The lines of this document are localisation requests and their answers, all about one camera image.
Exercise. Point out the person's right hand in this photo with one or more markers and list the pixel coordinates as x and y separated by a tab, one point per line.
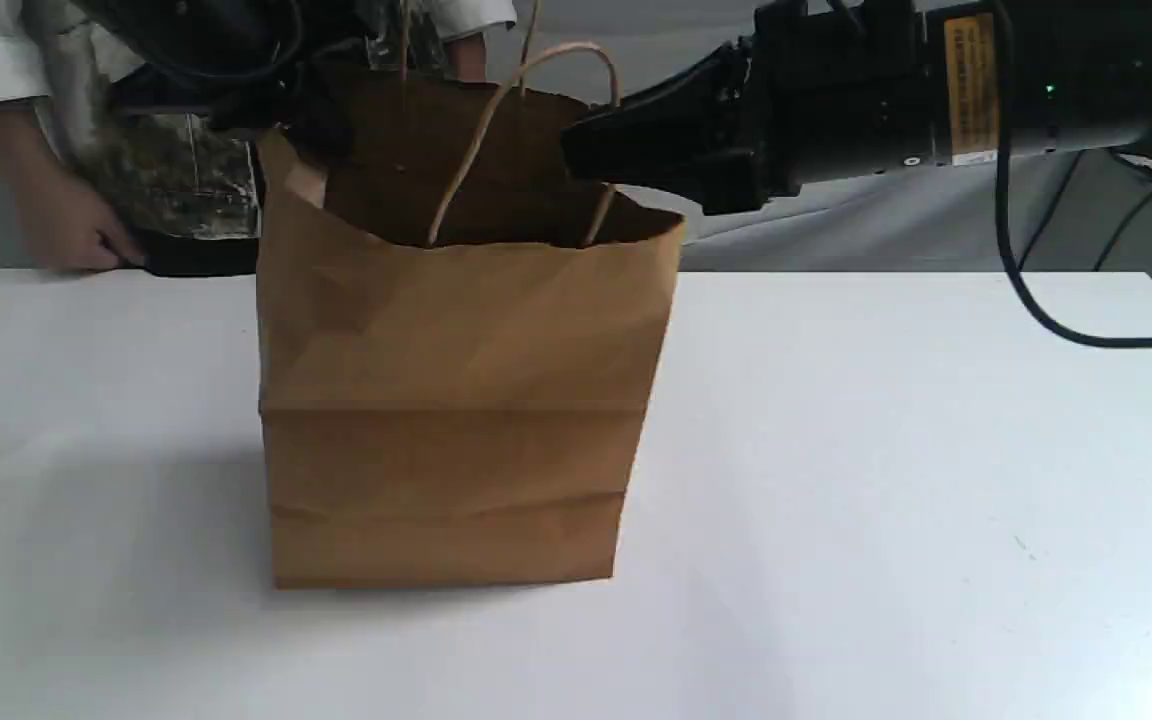
69	227

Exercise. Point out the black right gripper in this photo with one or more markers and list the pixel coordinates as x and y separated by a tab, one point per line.
806	98

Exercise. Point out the brown paper bag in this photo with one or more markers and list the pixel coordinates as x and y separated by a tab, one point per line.
458	339

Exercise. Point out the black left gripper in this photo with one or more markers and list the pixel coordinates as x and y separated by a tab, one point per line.
236	64

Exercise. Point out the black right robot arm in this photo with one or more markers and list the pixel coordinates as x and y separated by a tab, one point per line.
1053	76

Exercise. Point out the person's right forearm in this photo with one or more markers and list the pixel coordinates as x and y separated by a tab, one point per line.
28	164

